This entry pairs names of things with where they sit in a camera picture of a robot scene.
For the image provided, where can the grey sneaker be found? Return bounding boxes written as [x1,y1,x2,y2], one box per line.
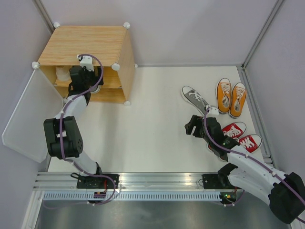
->
[91,85,101,94]
[181,86,209,116]

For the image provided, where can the beige canvas shoe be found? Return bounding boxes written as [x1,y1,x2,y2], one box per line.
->
[55,65,71,82]

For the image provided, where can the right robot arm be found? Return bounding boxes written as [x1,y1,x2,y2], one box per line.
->
[184,115,305,224]

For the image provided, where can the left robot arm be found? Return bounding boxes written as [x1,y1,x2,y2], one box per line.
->
[43,66,104,188]

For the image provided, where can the wooden shoe cabinet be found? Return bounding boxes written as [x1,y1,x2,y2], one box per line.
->
[31,22,137,105]

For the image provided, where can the translucent cabinet door panel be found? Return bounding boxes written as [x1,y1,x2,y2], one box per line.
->
[1,70,63,163]

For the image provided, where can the red sneaker upper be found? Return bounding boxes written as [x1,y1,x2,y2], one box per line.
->
[222,122,247,138]

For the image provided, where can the red sneaker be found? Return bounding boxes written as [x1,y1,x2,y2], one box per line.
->
[207,134,263,159]
[222,122,247,138]

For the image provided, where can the orange sneaker right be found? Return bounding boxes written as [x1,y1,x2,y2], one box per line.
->
[229,83,247,118]

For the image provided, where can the orange sneaker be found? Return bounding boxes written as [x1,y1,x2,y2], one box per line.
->
[229,83,247,118]
[216,78,232,114]

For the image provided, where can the red sneaker lower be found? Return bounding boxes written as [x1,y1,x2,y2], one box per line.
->
[207,134,263,159]

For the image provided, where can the orange sneaker left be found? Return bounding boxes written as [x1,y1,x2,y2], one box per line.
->
[216,78,232,114]

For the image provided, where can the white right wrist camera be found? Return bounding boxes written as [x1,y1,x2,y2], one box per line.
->
[205,105,219,117]

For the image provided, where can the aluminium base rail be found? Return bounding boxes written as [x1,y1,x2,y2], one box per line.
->
[34,172,235,191]

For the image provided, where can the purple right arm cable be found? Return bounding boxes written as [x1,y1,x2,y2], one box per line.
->
[203,106,305,221]

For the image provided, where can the white slotted cable duct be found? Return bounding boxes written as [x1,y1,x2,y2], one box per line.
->
[43,191,222,201]

